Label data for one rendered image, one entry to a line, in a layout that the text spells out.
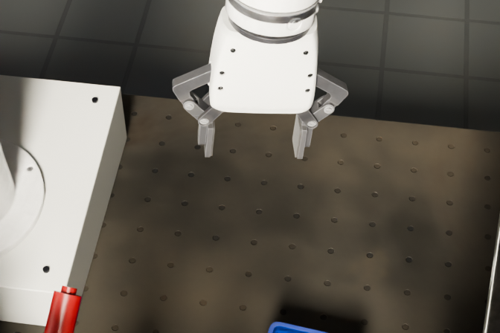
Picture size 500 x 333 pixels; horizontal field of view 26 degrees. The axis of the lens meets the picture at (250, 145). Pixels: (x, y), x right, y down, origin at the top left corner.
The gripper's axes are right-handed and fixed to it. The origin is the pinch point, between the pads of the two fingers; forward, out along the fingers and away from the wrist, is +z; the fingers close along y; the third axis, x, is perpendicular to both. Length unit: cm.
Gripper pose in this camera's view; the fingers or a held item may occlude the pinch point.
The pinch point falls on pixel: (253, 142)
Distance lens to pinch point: 108.9
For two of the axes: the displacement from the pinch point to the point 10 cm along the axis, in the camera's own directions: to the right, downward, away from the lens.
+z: -1.0, 7.5, 6.6
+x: 0.8, 6.7, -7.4
